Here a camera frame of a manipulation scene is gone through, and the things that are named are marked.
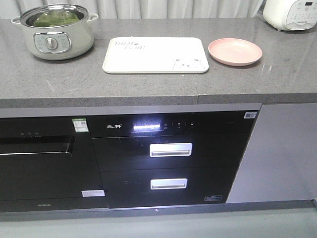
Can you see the green lettuce leaf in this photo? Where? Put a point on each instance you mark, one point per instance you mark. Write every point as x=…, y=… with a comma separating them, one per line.
x=54, y=18

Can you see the lower silver drawer handle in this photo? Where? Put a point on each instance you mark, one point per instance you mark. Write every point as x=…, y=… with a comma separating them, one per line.
x=168, y=183

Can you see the upper silver drawer handle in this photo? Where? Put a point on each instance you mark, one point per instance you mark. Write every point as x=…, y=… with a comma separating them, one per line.
x=170, y=149

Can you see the black built-in dishwasher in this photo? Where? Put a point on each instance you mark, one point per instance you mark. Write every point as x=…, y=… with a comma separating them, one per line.
x=48, y=163

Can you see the cream bear serving tray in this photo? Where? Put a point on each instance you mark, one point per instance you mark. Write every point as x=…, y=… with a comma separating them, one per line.
x=162, y=55

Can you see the white rice cooker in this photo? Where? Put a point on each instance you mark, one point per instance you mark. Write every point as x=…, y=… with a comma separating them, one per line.
x=291, y=15

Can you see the black disinfection cabinet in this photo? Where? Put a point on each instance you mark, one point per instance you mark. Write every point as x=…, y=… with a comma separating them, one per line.
x=122, y=148

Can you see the pink round plate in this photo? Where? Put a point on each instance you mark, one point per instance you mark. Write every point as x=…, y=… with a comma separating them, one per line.
x=234, y=52

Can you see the light green electric cooking pot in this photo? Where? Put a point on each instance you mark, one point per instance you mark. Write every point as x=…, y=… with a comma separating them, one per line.
x=59, y=42

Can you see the silver drawer handle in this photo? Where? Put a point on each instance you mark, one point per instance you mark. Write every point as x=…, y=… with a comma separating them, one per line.
x=170, y=149
x=168, y=183

